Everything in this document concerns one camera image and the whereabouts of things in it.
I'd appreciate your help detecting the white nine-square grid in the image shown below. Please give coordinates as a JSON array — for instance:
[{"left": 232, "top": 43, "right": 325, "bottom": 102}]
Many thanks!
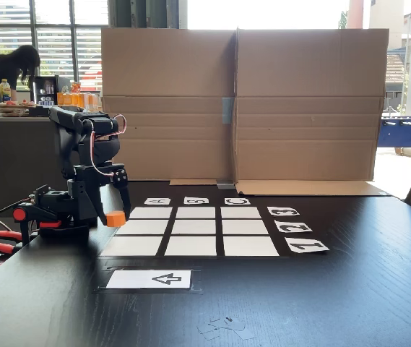
[{"left": 100, "top": 206, "right": 281, "bottom": 257}]

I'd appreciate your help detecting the black red bar clamp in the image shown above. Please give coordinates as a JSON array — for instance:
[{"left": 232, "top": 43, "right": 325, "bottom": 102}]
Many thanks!
[{"left": 12, "top": 202, "right": 62, "bottom": 247}]

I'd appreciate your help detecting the white arrow paper sheet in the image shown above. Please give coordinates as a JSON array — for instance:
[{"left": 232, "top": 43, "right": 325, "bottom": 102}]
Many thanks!
[{"left": 105, "top": 270, "right": 192, "bottom": 289}]

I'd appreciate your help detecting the black glass rack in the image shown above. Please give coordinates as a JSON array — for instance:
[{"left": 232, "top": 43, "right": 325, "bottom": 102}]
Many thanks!
[{"left": 33, "top": 74, "right": 61, "bottom": 117}]

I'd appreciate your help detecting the wooden food board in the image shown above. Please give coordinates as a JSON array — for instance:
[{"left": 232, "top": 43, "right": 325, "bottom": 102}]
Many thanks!
[{"left": 0, "top": 100, "right": 38, "bottom": 118}]

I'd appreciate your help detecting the brown cardboard panel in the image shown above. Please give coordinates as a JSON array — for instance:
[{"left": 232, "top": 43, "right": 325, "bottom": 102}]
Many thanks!
[
  {"left": 100, "top": 27, "right": 237, "bottom": 187},
  {"left": 233, "top": 27, "right": 390, "bottom": 197}
]

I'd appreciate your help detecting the yellow drink bottle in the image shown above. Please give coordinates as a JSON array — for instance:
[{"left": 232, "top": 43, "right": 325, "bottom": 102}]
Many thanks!
[{"left": 0, "top": 78, "right": 12, "bottom": 103}]

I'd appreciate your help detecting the grey tape strip on cardboard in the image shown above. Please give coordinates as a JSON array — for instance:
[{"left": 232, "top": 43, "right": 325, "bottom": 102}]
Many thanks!
[{"left": 222, "top": 96, "right": 235, "bottom": 125}]

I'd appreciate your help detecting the standing person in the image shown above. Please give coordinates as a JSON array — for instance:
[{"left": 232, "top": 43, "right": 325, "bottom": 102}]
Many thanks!
[{"left": 0, "top": 44, "right": 42, "bottom": 117}]

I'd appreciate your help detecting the paper sheet number 3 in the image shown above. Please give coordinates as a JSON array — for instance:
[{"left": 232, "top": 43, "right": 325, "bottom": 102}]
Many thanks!
[{"left": 267, "top": 206, "right": 300, "bottom": 217}]

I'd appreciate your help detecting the clear tape remnant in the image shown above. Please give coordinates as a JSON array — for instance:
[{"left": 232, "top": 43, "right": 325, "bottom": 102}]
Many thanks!
[{"left": 196, "top": 316, "right": 257, "bottom": 341}]

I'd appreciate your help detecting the paper sheet number 2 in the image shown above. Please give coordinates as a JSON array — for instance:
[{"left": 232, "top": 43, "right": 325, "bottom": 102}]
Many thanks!
[{"left": 274, "top": 221, "right": 313, "bottom": 234}]

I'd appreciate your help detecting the paper sheet number 1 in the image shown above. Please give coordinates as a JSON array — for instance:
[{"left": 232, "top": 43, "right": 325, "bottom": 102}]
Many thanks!
[{"left": 285, "top": 237, "right": 330, "bottom": 254}]

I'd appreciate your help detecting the blue foosball table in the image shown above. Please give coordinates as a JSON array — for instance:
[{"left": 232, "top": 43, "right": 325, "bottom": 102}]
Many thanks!
[{"left": 376, "top": 115, "right": 411, "bottom": 164}]

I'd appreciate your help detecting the black power cable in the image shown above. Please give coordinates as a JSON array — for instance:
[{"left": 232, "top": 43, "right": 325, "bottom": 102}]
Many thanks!
[{"left": 0, "top": 197, "right": 35, "bottom": 233}]

